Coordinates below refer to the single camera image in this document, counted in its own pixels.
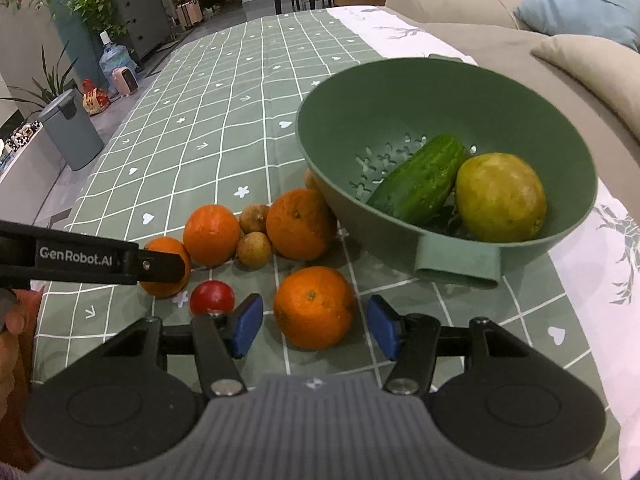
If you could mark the small brown round fruit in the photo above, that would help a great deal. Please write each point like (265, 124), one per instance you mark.
(254, 249)
(255, 218)

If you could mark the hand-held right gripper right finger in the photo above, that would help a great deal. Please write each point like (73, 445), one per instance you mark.
(382, 327)

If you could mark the round red fruit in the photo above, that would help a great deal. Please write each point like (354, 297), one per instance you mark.
(212, 298)

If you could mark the light blue cushion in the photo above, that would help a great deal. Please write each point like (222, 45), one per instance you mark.
(580, 5)

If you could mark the row of small figurines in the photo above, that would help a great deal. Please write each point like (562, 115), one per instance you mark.
(20, 136)

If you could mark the pink space heater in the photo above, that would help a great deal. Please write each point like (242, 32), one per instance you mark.
(125, 80)

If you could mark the green cucumber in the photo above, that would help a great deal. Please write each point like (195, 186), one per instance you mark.
(417, 185)

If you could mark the long-leaf potted plant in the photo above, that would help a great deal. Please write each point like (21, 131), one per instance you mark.
(47, 85)

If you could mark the red gift bag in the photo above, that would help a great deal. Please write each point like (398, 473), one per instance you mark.
(95, 100)

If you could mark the beige sofa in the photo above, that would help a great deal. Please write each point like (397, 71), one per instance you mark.
(500, 45)

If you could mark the large orange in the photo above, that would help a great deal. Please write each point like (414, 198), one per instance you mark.
(300, 224)

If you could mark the white leaf-print cloth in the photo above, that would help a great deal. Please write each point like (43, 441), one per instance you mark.
(595, 310)

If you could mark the green checked tablecloth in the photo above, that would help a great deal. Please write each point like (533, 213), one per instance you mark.
(225, 110)

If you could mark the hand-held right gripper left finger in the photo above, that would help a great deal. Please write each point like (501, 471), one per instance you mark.
(246, 327)

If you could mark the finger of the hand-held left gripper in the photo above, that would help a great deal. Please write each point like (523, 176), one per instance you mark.
(165, 266)

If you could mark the grey pedal trash bin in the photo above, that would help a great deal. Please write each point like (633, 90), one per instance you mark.
(75, 135)

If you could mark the person's left forearm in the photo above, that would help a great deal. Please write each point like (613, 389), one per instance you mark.
(17, 430)

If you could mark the beige cushion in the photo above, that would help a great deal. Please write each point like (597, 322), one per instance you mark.
(595, 75)

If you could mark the blue water jug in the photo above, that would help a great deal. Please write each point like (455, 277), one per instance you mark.
(116, 57)

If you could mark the grey drawer cabinet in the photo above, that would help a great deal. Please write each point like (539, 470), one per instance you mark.
(140, 15)

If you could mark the white low cabinet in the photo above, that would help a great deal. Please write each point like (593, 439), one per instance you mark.
(30, 170)

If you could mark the person's left hand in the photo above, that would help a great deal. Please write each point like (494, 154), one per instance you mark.
(14, 317)

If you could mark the green colander bowl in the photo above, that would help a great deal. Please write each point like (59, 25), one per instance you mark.
(390, 100)

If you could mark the yellow-green mango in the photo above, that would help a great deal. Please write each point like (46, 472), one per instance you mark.
(500, 197)

